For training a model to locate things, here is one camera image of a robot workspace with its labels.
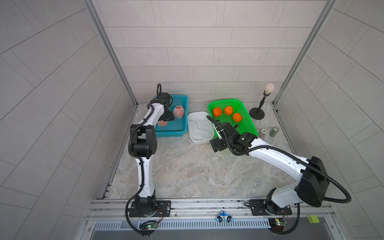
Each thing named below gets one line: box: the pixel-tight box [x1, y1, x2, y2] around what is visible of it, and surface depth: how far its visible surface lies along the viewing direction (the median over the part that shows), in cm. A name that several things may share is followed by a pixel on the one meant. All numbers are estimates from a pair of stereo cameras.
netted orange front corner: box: [232, 112, 242, 123], surface depth 104 cm
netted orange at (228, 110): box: [224, 106, 233, 116], surface depth 108 cm
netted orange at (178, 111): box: [173, 105, 185, 119], surface depth 104 cm
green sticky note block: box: [307, 215, 320, 224], surface depth 68 cm
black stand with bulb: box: [249, 83, 275, 120], surface depth 110 cm
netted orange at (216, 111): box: [212, 107, 222, 117], surface depth 107 cm
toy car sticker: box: [216, 210, 234, 223], surface depth 69 cm
